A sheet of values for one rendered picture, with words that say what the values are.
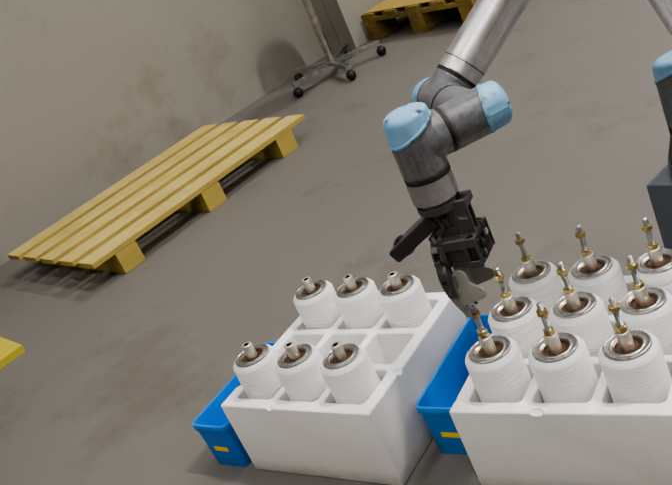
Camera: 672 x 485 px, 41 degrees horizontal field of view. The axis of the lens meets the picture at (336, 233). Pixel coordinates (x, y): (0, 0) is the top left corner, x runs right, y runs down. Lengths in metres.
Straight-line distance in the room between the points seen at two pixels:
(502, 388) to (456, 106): 0.49
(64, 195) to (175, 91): 0.82
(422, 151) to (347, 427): 0.61
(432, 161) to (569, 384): 0.43
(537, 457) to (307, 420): 0.46
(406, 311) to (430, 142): 0.58
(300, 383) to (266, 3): 3.68
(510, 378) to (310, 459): 0.51
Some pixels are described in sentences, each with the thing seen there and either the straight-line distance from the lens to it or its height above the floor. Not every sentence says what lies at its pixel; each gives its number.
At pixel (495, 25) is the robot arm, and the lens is 1.51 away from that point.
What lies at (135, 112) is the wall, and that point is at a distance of 4.73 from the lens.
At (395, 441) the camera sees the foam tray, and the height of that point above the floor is 0.09.
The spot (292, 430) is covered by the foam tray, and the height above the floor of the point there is 0.12.
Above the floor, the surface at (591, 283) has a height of 0.25.
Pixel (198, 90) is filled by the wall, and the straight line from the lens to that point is 4.93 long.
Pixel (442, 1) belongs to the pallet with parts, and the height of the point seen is 0.15.
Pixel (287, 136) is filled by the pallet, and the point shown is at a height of 0.07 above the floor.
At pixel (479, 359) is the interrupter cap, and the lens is 1.55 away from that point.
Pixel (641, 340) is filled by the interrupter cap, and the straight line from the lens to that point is 1.48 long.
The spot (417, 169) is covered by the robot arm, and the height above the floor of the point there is 0.62.
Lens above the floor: 1.10
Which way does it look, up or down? 22 degrees down
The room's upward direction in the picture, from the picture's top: 25 degrees counter-clockwise
